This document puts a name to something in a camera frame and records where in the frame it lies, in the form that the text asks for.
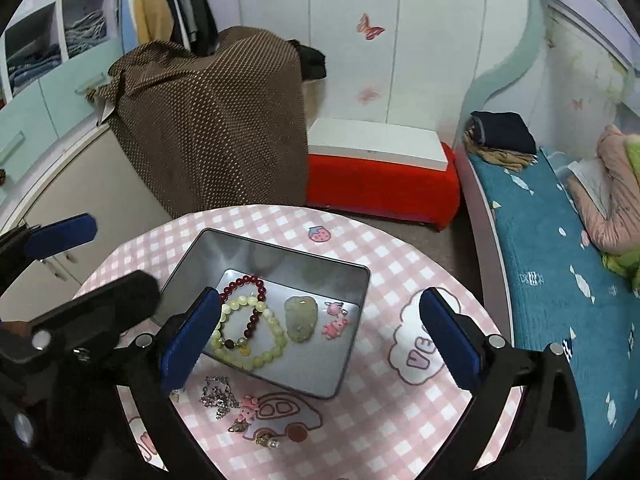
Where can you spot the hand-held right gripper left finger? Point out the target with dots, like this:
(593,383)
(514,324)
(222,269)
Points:
(189,342)

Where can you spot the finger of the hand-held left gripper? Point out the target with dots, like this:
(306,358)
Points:
(100,305)
(60,234)

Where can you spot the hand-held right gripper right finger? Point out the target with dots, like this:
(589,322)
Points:
(450,342)

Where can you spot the pale green jade pendant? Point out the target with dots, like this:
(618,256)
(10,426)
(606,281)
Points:
(300,321)

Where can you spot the rectangular metal tin tray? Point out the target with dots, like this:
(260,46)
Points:
(285,260)

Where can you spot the beige low cabinet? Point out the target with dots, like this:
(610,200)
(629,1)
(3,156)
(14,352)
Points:
(75,185)

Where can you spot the pink doll charm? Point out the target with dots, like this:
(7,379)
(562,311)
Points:
(248,408)

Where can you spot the small silver charm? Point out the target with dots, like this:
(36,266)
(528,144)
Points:
(237,427)

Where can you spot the blue patterned bed sheet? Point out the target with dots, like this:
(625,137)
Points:
(540,270)

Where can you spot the pink pig charm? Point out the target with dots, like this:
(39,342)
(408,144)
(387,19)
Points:
(334,329)

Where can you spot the mint green drawer cabinet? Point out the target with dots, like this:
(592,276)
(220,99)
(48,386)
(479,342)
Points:
(55,95)

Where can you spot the red storage ottoman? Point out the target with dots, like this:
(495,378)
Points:
(380,192)

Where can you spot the brown dotted cloth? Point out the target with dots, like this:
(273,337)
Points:
(210,135)

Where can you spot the beige scarf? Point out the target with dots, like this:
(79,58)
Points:
(500,160)

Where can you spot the white flat box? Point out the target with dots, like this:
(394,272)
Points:
(375,141)

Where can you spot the white pillow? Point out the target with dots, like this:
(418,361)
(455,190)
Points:
(587,172)

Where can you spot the white cubby shelf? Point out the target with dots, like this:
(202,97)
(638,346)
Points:
(55,15)

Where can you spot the pink quilt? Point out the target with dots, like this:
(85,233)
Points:
(612,195)

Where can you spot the dark folded clothes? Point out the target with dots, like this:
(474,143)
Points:
(505,130)

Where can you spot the row of hanging clothes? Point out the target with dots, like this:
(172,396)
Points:
(170,5)

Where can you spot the pale pink butterfly sticker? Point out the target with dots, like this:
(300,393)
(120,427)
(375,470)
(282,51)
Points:
(367,95)

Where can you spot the teal curved headboard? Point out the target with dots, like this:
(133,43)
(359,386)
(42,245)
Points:
(505,55)

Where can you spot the black bag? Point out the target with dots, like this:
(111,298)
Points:
(312,62)

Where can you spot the white wardrobe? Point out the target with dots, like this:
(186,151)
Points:
(425,35)

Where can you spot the grey bed frame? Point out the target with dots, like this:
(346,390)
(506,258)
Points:
(487,240)

